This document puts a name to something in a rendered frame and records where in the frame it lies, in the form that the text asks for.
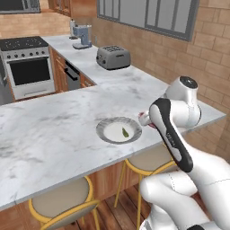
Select grey microwave oven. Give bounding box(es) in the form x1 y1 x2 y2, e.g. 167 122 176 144
0 0 41 14

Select wooden wall cupboards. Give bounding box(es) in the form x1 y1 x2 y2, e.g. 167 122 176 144
48 0 73 18

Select blue grey coffee machine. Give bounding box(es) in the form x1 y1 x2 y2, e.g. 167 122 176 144
69 19 93 50

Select green lemon wedge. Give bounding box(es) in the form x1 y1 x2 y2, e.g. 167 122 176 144
121 127 130 139

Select yellow stool with beige seat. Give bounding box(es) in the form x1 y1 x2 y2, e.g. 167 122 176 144
28 175 102 230
114 143 178 230

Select grey framed window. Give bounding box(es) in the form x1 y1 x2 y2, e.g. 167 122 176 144
96 0 200 42

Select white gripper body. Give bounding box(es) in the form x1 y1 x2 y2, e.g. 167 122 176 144
138 111 154 128

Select wooden base cupboards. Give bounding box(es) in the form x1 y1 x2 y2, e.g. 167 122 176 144
49 47 97 94

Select grey rimmed white plate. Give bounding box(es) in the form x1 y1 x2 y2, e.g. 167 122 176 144
95 116 143 146

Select grey fridge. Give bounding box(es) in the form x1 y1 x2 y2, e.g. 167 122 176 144
0 56 15 106

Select black dishwasher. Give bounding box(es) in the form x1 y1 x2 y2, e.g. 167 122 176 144
64 60 82 92

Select grey toaster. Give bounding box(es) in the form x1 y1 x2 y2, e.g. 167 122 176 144
95 45 132 71

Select red steak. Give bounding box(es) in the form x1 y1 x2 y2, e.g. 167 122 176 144
137 111 157 130

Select white oven with black hob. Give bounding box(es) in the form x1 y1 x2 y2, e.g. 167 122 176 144
0 36 57 101

